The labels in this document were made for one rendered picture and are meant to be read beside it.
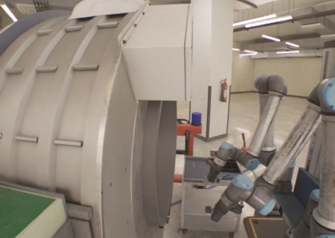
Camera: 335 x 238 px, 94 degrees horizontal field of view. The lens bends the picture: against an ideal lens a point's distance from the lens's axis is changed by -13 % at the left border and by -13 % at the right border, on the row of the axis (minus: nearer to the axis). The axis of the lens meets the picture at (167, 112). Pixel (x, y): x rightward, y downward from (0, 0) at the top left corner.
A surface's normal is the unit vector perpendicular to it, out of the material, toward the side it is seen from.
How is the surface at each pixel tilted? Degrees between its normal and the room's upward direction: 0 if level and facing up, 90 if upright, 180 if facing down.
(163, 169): 38
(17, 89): 59
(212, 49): 90
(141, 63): 125
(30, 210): 0
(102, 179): 90
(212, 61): 90
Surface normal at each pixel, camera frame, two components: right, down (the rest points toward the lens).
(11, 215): 0.00, -0.98
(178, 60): -0.11, 0.73
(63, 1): 0.52, 0.18
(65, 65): -0.11, -0.44
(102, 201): 0.99, 0.03
